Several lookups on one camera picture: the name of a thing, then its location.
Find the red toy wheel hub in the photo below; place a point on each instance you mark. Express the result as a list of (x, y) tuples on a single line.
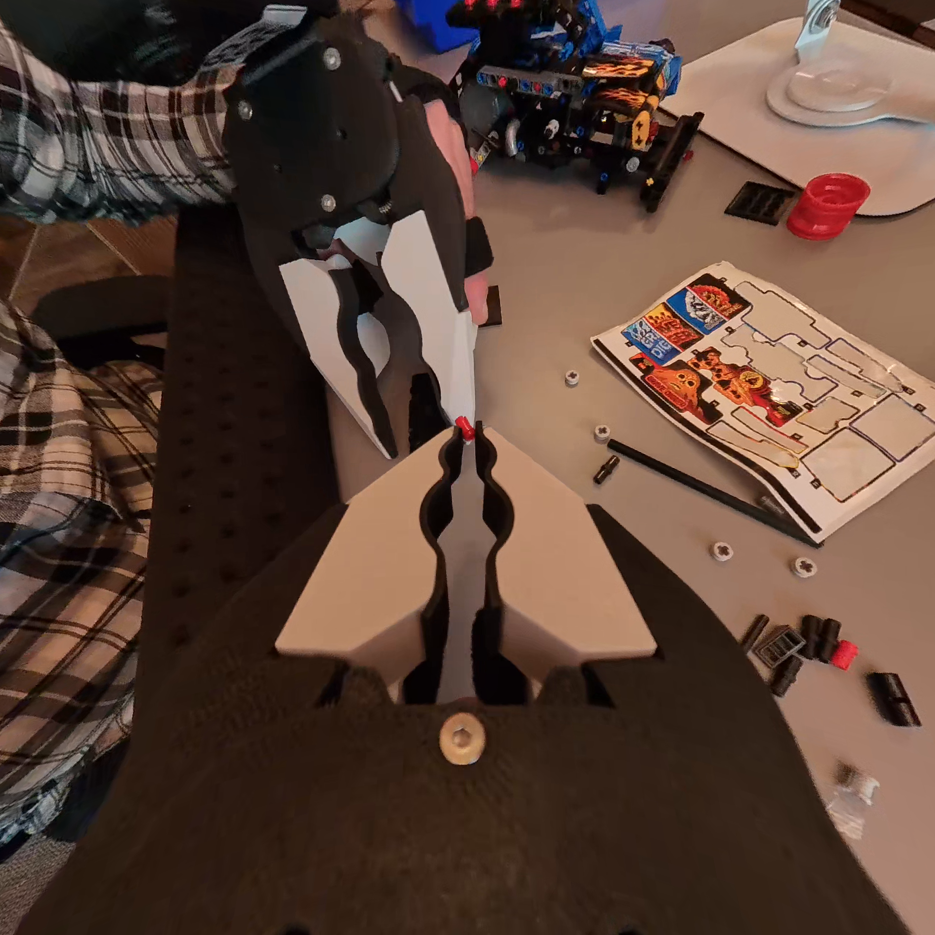
[(829, 208)]

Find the white booklet stand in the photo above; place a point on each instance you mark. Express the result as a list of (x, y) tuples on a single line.
[(730, 109)]

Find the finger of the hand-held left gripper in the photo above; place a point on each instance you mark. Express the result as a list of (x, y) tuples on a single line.
[(314, 314), (431, 277)]

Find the person's left forearm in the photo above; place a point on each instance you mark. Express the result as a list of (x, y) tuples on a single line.
[(109, 131)]

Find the white toy spool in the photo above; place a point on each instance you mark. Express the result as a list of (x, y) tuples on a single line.
[(858, 785)]

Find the person's plaid shirt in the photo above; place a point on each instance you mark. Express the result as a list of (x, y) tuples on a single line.
[(66, 511)]

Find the black toy connector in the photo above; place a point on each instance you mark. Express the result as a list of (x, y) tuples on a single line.
[(892, 697)]

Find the person's left hand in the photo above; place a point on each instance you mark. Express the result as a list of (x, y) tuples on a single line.
[(476, 301)]

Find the black smooth square tile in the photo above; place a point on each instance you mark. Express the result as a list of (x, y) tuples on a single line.
[(491, 307)]

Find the black chair armrest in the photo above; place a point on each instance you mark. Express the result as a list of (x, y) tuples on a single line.
[(95, 321)]

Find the red toy pin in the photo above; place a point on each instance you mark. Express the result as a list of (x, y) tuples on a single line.
[(464, 431), (846, 654)]

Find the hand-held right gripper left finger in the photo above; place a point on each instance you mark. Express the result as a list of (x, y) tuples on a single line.
[(358, 584)]

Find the black toy grille tile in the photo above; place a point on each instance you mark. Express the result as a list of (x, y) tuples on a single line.
[(779, 644)]

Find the grey desk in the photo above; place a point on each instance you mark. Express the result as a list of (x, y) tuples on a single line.
[(584, 292)]

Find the sticker sheet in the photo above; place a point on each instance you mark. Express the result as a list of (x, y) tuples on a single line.
[(840, 453)]

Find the long black toy axle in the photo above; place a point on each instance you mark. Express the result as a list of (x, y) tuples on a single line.
[(701, 486)]

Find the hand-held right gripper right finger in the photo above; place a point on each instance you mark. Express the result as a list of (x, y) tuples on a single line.
[(577, 584)]

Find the toy truck model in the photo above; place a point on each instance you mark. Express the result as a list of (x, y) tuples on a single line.
[(570, 95)]

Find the blue plastic bin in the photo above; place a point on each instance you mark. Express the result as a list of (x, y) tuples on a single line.
[(438, 25)]

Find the clear toy piece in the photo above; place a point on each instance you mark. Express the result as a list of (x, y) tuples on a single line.
[(847, 818)]

